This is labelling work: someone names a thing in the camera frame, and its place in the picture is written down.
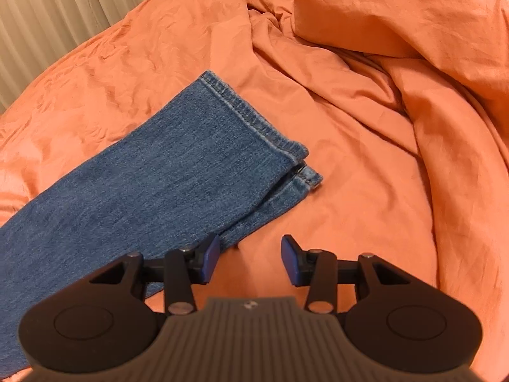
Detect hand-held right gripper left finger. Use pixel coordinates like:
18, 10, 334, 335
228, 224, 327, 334
89, 234, 220, 316

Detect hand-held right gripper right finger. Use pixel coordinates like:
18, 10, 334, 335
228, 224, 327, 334
281, 235, 412, 314

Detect blue denim pants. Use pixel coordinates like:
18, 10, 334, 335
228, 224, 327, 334
0, 69, 324, 378

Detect orange bed sheet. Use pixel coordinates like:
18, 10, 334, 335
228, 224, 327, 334
0, 0, 442, 382

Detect orange duvet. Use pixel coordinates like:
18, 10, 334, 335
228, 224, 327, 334
233, 0, 509, 367

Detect beige pleated curtain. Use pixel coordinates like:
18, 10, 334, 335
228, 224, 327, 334
0, 0, 239, 114

